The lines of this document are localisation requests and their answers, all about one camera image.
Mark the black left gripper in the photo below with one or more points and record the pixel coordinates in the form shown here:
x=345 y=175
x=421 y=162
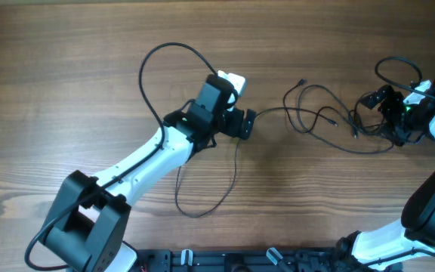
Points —
x=233 y=128

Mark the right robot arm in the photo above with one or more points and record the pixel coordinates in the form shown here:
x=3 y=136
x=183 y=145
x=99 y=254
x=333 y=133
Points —
x=413 y=235

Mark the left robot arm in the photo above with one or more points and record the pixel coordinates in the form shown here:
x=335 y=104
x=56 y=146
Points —
x=88 y=218

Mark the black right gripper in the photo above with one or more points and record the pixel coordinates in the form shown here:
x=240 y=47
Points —
x=393 y=99

